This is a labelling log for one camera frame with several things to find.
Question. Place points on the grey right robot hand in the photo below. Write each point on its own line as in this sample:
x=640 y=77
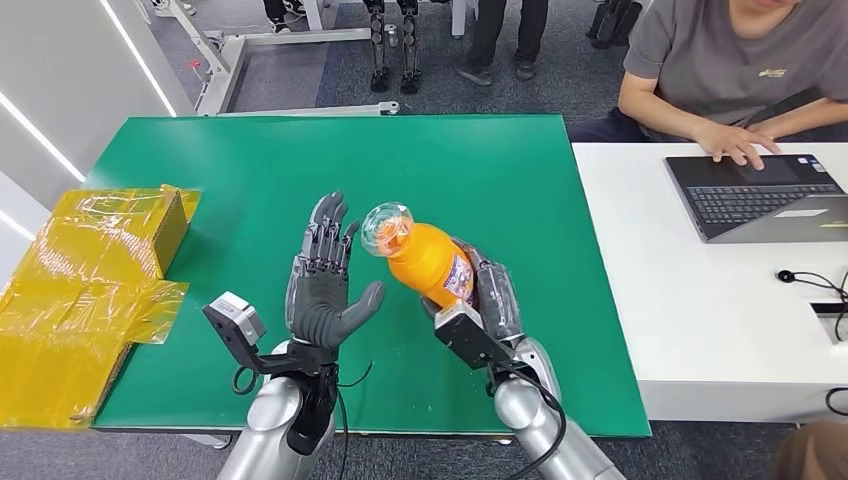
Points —
x=497 y=298

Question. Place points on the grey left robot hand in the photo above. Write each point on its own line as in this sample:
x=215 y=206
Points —
x=318 y=311

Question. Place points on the person's right hand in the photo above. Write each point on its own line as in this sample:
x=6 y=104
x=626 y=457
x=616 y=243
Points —
x=735 y=142

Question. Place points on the orange detergent bottle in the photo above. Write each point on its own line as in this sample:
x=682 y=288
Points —
x=424 y=262

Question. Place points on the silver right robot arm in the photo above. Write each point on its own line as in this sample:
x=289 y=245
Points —
x=530 y=424

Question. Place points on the dark grey laptop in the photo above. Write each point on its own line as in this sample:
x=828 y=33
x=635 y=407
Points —
x=748 y=199

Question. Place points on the person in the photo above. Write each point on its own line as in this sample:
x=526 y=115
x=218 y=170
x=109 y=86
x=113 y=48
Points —
x=275 y=8
x=490 y=33
x=715 y=66

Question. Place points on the black equipment legs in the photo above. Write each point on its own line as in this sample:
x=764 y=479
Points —
x=609 y=26

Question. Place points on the tall yellow taped cardboard box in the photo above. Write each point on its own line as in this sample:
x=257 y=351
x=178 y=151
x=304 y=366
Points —
x=112 y=232

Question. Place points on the flat yellow taped cardboard box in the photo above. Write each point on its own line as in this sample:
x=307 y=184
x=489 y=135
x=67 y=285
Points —
x=53 y=358

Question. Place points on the humanoid robot on gantry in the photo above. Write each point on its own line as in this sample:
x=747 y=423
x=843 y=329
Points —
x=379 y=46

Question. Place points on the brown rounded object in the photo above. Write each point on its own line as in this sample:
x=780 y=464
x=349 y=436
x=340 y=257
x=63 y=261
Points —
x=815 y=457

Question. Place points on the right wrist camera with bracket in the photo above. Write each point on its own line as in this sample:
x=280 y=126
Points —
x=464 y=334

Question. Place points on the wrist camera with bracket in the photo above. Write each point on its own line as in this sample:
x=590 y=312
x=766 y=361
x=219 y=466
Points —
x=464 y=334
x=235 y=318

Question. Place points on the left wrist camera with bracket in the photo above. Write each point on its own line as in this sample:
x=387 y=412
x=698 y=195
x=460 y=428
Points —
x=235 y=318

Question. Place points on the white gantry frame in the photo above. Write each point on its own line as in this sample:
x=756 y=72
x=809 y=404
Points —
x=222 y=79

